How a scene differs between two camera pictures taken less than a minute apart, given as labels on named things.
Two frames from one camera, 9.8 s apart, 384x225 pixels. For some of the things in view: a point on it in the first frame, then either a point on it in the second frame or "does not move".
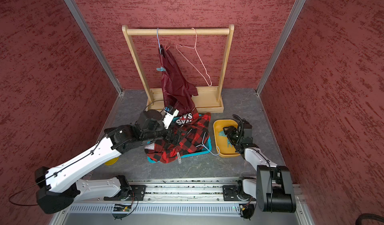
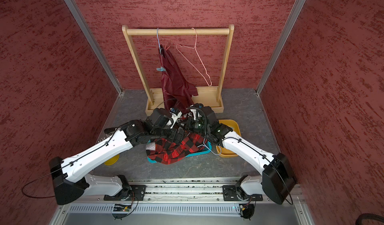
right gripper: [229, 131] to [189, 126]
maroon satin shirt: [179, 89] does not move
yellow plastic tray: [225, 147] does not move
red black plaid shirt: [194, 130] does not move
